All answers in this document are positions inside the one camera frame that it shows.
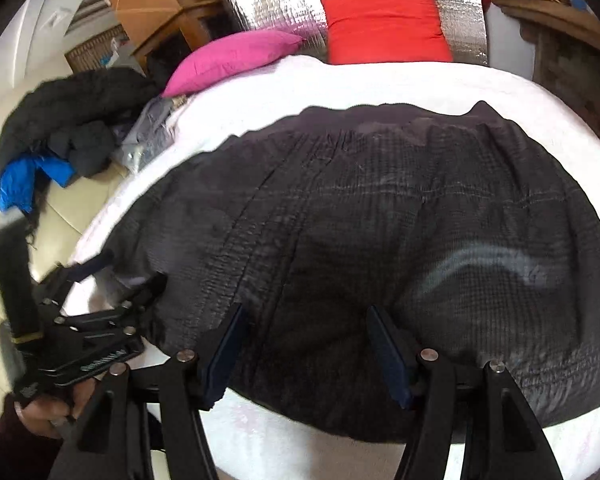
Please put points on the wooden table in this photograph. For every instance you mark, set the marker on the wooden table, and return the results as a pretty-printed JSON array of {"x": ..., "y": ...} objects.
[{"x": 190, "y": 20}]

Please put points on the blue jacket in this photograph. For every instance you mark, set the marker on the blue jacket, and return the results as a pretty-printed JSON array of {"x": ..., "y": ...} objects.
[{"x": 20, "y": 180}]

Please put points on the black quilted jacket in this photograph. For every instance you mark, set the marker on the black quilted jacket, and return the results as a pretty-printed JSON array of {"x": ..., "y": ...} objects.
[{"x": 355, "y": 210}]

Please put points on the square wicker basket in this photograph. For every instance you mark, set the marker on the square wicker basket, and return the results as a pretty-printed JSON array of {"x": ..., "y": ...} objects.
[{"x": 92, "y": 52}]

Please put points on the dark grey garment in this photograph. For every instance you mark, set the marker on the dark grey garment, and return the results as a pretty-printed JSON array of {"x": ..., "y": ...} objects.
[{"x": 85, "y": 145}]

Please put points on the cream sofa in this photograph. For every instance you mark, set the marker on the cream sofa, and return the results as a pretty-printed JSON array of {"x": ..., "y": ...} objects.
[{"x": 65, "y": 220}]

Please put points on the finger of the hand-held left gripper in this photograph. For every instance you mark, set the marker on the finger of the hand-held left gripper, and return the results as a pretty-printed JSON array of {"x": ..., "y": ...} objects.
[
  {"x": 130, "y": 307},
  {"x": 75, "y": 271}
]

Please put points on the white air vent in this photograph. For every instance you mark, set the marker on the white air vent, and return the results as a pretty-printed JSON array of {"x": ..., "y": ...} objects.
[{"x": 87, "y": 7}]

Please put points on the red pillow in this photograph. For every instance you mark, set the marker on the red pillow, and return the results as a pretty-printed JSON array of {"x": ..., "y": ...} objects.
[{"x": 385, "y": 25}]

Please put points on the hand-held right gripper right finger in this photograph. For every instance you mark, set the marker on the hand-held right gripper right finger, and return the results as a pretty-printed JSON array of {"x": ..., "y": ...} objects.
[{"x": 387, "y": 355}]

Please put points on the white bed sheet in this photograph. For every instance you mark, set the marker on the white bed sheet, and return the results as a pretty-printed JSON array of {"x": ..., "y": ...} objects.
[{"x": 380, "y": 80}]

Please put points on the pink pillow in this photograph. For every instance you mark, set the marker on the pink pillow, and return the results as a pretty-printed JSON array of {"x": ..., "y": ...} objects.
[{"x": 230, "y": 55}]

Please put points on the dark wooden cabinet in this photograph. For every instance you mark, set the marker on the dark wooden cabinet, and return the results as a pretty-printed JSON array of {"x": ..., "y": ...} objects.
[{"x": 560, "y": 45}]

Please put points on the person's left hand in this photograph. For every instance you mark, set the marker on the person's left hand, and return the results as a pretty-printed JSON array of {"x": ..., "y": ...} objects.
[{"x": 45, "y": 410}]

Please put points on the person's left forearm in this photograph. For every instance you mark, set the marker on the person's left forearm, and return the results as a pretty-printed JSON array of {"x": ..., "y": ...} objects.
[{"x": 15, "y": 450}]

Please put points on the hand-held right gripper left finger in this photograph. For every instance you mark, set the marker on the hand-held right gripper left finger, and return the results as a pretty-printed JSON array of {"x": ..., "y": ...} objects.
[{"x": 225, "y": 355}]

